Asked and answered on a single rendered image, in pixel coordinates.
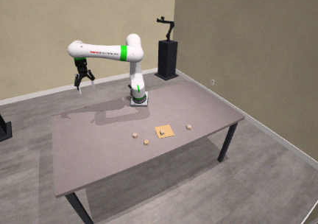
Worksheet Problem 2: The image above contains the tan flat mat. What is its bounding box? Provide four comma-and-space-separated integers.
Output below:
155, 125, 174, 139

